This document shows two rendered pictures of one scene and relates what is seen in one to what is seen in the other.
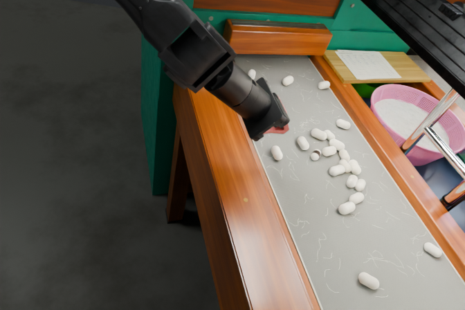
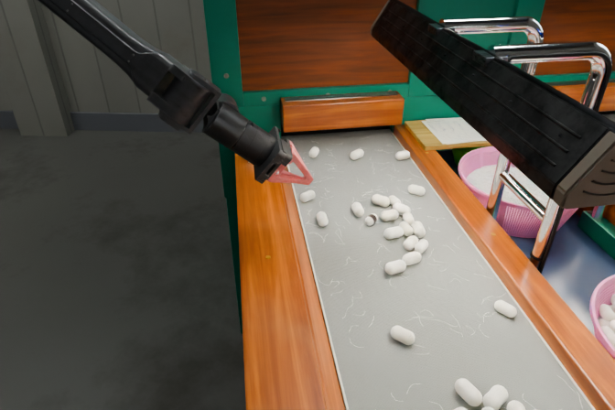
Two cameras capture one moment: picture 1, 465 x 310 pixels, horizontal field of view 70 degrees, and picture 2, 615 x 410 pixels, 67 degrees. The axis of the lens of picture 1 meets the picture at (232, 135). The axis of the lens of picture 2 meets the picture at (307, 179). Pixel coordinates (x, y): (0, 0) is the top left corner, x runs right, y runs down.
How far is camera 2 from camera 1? 0.36 m
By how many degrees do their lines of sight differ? 21
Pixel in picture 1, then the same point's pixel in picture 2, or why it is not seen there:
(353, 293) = (381, 349)
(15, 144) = (94, 281)
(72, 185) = (148, 324)
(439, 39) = (426, 56)
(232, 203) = (252, 260)
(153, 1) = (137, 54)
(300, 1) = (361, 70)
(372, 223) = (429, 284)
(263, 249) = (275, 298)
